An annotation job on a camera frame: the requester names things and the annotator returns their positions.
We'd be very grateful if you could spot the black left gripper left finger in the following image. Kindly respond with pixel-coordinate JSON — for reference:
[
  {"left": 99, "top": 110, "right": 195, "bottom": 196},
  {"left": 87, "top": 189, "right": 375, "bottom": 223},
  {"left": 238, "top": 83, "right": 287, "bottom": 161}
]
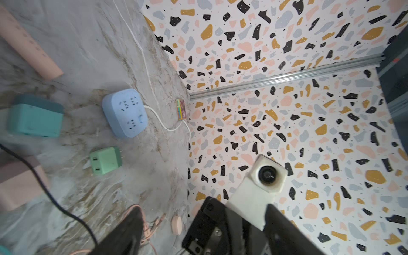
[{"left": 89, "top": 208, "right": 145, "bottom": 255}]

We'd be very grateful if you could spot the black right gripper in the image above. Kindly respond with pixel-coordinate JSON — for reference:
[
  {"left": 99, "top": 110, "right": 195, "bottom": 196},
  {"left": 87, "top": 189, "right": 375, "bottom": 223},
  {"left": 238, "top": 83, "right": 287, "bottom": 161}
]
[{"left": 182, "top": 197, "right": 266, "bottom": 255}]

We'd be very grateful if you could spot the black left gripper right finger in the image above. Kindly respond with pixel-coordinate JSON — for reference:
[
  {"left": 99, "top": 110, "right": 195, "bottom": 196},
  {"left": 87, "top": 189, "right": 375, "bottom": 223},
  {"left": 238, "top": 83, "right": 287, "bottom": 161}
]
[{"left": 264, "top": 204, "right": 324, "bottom": 255}]

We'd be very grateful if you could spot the black charging cable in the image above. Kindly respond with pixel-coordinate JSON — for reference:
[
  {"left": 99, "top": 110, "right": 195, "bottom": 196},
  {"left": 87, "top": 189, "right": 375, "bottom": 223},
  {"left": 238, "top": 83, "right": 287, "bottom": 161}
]
[{"left": 0, "top": 143, "right": 99, "bottom": 246}]

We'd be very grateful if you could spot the green plug adapter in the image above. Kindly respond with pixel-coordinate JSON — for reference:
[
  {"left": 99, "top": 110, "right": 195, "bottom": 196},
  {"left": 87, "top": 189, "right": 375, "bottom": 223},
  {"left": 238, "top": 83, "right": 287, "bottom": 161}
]
[{"left": 89, "top": 146, "right": 123, "bottom": 175}]

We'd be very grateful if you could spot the pink plug adapter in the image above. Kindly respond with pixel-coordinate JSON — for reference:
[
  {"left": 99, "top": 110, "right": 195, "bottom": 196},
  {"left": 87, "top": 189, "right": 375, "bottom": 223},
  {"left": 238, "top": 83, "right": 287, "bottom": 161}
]
[{"left": 1, "top": 160, "right": 44, "bottom": 211}]

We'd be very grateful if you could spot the pink toothbrush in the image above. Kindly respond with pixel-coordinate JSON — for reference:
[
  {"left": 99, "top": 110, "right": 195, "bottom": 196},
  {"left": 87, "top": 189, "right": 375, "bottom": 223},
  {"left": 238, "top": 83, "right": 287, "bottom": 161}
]
[{"left": 1, "top": 5, "right": 64, "bottom": 80}]

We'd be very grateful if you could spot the pink round cap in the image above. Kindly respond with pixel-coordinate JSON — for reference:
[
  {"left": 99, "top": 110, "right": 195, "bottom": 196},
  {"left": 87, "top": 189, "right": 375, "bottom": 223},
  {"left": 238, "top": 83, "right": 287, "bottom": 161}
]
[{"left": 171, "top": 216, "right": 183, "bottom": 235}]

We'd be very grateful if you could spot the light blue power strip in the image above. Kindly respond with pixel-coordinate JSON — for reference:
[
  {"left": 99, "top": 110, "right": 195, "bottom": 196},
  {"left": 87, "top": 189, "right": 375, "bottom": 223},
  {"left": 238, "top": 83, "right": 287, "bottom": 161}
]
[{"left": 102, "top": 88, "right": 148, "bottom": 139}]

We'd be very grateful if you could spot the small colourful card box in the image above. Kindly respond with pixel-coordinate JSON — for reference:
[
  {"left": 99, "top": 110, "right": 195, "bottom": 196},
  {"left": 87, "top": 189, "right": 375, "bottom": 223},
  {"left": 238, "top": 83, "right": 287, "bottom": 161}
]
[{"left": 176, "top": 99, "right": 187, "bottom": 120}]

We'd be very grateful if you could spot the teal plug adapter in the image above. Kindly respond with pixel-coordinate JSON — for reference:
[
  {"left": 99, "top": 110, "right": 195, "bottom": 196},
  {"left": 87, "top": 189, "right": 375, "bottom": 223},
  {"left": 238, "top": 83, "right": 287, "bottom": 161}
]
[{"left": 7, "top": 94, "right": 64, "bottom": 138}]

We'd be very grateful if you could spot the pink coiled cable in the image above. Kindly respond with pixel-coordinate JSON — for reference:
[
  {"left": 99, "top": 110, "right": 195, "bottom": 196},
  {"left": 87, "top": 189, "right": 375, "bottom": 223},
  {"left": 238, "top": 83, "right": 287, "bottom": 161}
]
[{"left": 69, "top": 204, "right": 166, "bottom": 255}]

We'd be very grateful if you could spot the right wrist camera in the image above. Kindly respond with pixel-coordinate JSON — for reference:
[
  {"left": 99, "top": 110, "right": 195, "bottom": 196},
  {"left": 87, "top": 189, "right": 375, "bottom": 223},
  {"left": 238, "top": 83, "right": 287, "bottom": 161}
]
[{"left": 226, "top": 155, "right": 288, "bottom": 231}]

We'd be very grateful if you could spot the white power strip cable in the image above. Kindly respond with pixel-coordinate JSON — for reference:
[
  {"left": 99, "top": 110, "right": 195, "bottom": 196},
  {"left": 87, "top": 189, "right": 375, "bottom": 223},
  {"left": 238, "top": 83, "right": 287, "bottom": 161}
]
[{"left": 113, "top": 0, "right": 192, "bottom": 142}]

